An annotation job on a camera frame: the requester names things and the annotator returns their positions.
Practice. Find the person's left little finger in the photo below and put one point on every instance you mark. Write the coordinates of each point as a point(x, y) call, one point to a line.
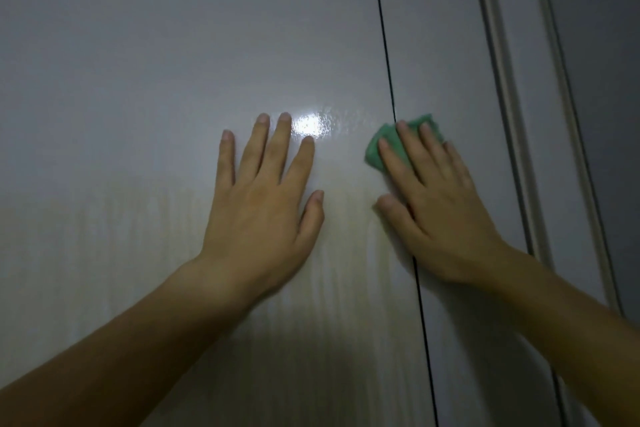
point(226, 159)

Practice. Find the narrow white wardrobe door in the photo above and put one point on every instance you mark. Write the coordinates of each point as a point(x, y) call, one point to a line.
point(440, 41)

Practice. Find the person's right middle finger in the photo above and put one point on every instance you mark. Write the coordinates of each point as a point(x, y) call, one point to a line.
point(417, 149)

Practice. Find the person's left thumb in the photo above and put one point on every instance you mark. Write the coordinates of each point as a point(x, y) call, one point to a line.
point(312, 216)

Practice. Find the green cleaning cloth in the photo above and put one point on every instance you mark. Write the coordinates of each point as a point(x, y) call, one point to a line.
point(380, 149)

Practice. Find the person's right little finger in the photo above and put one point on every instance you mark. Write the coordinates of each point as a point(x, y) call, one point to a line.
point(460, 164)

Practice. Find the person's left forearm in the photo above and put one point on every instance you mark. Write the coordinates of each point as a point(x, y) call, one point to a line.
point(130, 346)

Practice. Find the person's left hand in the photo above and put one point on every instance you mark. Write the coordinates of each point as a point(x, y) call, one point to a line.
point(255, 221)

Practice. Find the person's right forearm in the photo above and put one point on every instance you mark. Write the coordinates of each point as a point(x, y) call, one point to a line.
point(570, 326)

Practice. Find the wide white wardrobe door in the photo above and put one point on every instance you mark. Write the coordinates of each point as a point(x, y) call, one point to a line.
point(150, 66)

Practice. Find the person's right hand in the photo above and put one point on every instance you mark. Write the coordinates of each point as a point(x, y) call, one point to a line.
point(445, 226)

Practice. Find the person's left middle finger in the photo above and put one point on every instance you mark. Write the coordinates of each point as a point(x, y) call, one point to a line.
point(277, 146)

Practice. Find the person's right thumb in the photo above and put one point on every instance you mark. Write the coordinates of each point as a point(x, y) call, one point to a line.
point(400, 221)

